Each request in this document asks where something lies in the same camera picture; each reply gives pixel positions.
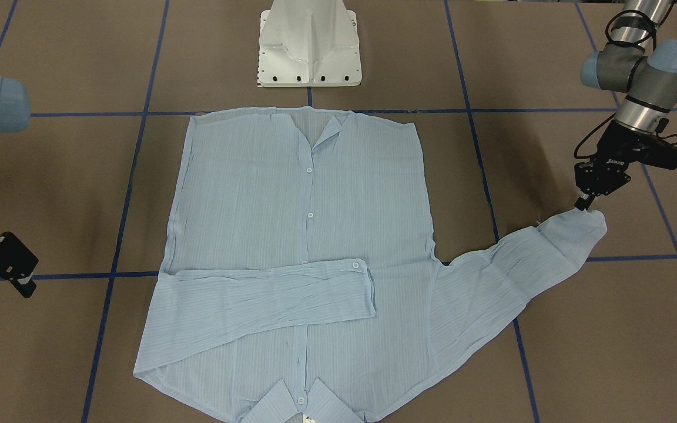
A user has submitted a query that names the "light blue button-up shirt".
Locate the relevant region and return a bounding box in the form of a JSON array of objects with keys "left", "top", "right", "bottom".
[{"left": 133, "top": 107, "right": 607, "bottom": 422}]

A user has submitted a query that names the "white camera stand base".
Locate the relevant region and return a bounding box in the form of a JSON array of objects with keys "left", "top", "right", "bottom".
[{"left": 256, "top": 1, "right": 363, "bottom": 88}]

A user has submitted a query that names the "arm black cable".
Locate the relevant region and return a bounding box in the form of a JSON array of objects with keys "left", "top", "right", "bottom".
[{"left": 574, "top": 9, "right": 677, "bottom": 162}]

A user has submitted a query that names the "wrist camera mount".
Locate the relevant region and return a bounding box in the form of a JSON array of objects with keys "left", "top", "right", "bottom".
[{"left": 637, "top": 137, "right": 677, "bottom": 170}]

